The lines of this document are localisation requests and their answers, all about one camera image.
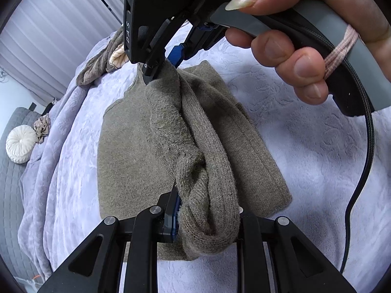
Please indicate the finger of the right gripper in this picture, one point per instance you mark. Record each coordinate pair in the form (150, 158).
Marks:
(201, 37)
(156, 58)

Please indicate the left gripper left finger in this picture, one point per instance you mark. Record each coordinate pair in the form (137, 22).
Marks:
(120, 254)

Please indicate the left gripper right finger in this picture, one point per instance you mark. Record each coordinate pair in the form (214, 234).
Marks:
(276, 256)

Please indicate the olive brown knit sweater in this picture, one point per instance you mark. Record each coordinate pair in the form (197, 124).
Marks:
(186, 130)

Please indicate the person right hand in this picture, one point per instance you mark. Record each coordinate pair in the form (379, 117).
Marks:
(304, 69)

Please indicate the cream striped garment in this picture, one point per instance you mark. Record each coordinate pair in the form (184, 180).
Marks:
(118, 58)

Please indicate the pink rubber band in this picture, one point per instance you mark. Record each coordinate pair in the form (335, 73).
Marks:
(338, 54)

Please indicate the dark brown knit garment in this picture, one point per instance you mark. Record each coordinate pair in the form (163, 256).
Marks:
(99, 64)

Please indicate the grey quilted headboard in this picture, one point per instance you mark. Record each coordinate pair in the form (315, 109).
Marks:
(12, 209)

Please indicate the grey pleated curtain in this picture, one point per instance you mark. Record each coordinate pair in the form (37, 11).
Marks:
(44, 41)

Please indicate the small beige crumpled cloth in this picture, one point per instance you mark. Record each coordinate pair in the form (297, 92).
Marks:
(42, 128)

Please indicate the round white pleated cushion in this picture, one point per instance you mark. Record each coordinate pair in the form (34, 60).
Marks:
(20, 143)

